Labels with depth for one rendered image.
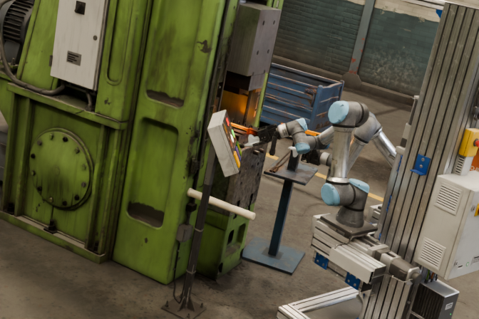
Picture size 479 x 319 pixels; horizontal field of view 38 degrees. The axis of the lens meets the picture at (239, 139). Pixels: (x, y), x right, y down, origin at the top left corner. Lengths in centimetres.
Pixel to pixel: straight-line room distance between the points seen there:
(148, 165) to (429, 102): 177
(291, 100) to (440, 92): 471
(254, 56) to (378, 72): 806
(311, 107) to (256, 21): 402
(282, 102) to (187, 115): 417
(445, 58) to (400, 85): 845
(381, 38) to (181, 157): 828
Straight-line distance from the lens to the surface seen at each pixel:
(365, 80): 1217
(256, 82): 423
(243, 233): 469
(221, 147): 360
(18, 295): 415
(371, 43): 1211
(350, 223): 365
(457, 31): 346
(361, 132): 392
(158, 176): 427
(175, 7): 408
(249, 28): 407
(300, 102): 803
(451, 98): 346
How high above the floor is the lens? 213
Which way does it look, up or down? 16 degrees down
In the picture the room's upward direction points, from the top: 11 degrees clockwise
